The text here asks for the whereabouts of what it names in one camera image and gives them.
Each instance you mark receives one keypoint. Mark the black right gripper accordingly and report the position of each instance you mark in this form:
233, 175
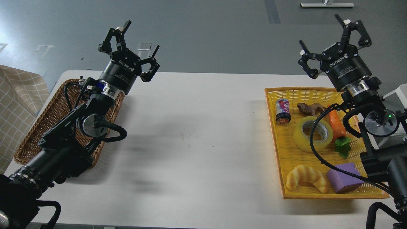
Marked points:
345, 68

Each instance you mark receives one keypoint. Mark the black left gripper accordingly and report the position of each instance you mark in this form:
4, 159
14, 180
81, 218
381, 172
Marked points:
122, 71

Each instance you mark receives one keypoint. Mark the yellow tape roll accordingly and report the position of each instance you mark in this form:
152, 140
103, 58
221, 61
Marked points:
322, 134

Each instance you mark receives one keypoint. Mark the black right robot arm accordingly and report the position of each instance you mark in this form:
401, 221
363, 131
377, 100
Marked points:
365, 116

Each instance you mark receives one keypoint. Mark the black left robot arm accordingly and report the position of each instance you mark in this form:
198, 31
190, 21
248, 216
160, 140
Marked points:
67, 147

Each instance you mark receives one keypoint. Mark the white metal stand base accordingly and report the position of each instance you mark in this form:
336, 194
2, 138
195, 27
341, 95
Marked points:
327, 4

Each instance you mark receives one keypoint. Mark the small soda can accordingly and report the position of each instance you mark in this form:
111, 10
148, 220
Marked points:
283, 115

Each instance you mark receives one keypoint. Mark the orange toy carrot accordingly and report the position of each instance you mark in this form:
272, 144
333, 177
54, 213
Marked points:
340, 138

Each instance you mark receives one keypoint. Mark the beige checkered cloth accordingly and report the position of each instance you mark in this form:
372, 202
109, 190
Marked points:
22, 96

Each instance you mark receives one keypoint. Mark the yellow plastic basket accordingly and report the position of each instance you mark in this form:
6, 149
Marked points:
289, 155

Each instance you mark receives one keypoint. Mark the toy croissant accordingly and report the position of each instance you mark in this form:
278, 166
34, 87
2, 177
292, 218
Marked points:
306, 174

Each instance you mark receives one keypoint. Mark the purple foam block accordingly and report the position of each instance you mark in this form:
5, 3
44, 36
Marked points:
341, 182

